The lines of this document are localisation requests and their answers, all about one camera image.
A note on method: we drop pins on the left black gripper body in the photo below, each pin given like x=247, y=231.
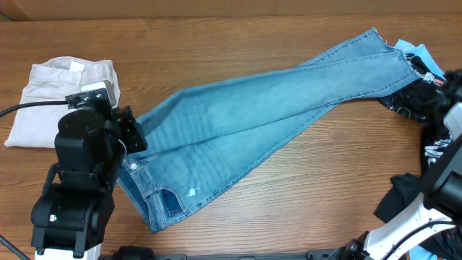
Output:
x=130, y=134

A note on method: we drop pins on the light blue denim jeans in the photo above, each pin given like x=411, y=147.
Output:
x=203, y=140

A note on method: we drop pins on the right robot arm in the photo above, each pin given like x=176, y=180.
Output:
x=438, y=205

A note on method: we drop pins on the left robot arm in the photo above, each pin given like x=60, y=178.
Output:
x=70, y=217

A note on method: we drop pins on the folded beige trousers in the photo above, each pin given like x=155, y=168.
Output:
x=53, y=80

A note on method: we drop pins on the black garment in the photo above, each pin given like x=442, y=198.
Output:
x=405, y=188

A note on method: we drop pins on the black printed t-shirt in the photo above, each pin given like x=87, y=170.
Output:
x=427, y=101

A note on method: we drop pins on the light blue cloth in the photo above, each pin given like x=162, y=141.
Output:
x=422, y=52

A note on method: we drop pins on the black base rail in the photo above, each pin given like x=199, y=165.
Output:
x=142, y=253

